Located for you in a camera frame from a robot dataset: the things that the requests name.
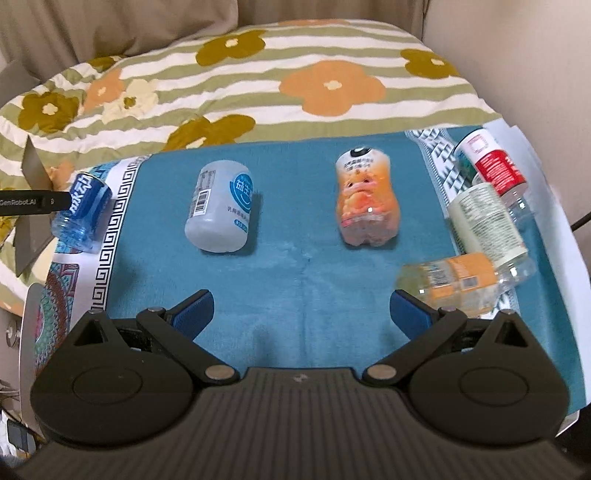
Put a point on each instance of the teal patterned cloth mat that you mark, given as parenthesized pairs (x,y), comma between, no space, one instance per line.
(295,295)

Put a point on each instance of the black GenRobot gripper tip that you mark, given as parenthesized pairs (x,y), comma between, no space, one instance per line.
(33,202)

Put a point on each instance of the pale green label bottle cup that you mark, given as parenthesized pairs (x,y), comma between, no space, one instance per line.
(483,224)

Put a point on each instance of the beige curtain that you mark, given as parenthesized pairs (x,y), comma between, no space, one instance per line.
(47,37)

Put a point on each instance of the white blue label bottle cup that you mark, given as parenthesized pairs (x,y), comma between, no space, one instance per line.
(218,218)

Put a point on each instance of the floral striped quilt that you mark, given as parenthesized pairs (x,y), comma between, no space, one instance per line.
(285,81)

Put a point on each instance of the orange cartoon bottle cup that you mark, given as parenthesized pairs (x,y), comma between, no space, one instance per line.
(368,211)

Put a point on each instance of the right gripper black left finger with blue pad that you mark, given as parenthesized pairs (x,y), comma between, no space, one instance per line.
(124,381)

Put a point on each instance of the orange label clear bottle cup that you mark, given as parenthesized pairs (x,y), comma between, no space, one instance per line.
(466,282)

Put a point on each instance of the red label clear bottle cup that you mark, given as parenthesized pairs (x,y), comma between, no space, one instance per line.
(481,159)

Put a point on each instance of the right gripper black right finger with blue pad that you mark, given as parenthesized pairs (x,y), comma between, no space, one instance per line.
(483,382)

